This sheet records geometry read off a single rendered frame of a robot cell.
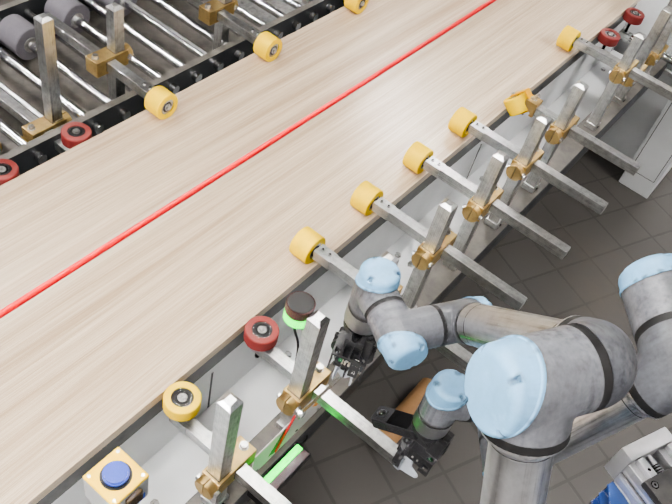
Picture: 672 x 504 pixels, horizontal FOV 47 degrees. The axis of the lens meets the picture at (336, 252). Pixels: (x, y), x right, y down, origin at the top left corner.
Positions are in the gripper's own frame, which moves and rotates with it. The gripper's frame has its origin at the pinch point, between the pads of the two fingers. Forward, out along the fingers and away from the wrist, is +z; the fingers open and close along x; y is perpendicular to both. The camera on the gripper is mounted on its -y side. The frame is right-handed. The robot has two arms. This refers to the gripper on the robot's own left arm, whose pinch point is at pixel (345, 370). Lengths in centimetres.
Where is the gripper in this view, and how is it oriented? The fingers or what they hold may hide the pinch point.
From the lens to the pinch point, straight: 164.9
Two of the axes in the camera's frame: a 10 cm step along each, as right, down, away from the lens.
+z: -1.9, 6.6, 7.3
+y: -3.1, 6.7, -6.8
